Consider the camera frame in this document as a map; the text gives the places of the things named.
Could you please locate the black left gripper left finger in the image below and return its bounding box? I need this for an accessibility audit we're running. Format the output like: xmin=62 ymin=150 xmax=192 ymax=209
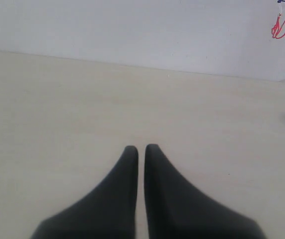
xmin=32 ymin=145 xmax=139 ymax=239

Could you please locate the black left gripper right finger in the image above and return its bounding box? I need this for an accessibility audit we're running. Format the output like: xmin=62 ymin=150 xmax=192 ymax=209
xmin=144 ymin=144 xmax=266 ymax=239

